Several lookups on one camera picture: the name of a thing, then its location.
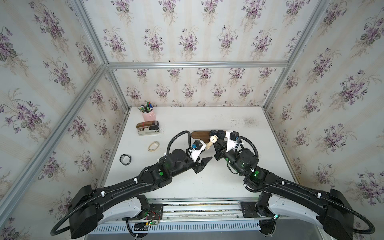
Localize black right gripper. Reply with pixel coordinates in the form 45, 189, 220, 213
213, 136, 247, 178

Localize brown and white stapler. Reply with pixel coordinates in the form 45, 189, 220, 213
136, 121, 160, 136

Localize pink pen cup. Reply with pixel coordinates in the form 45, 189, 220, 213
142, 110, 156, 122

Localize thin black band watch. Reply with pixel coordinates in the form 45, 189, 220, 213
119, 154, 132, 166

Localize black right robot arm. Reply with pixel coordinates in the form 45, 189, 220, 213
213, 137, 376, 240

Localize pens in cup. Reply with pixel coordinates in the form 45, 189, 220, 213
137, 102, 154, 114

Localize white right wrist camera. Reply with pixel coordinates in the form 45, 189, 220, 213
226, 131, 240, 152

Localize beige strap watch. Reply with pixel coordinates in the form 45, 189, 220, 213
206, 135, 218, 150

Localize brown wooden watch stand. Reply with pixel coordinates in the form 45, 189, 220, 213
191, 131, 210, 144

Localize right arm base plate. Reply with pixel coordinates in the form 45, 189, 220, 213
240, 200, 286, 219

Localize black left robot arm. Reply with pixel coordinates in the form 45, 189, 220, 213
50, 131, 211, 239

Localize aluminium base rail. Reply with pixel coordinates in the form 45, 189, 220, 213
76, 196, 326, 224

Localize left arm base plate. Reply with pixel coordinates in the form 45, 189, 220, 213
122, 204, 164, 222

